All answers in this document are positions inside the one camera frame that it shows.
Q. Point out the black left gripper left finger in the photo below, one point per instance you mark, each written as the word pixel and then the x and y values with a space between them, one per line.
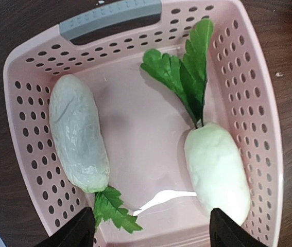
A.
pixel 79 231

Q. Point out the white radish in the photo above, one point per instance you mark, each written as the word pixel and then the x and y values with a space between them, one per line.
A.
pixel 75 129
pixel 212 157

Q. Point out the pink plastic basket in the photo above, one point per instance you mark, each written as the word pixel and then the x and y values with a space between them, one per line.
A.
pixel 143 124

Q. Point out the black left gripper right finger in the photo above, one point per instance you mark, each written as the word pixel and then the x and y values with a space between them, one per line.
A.
pixel 225 232

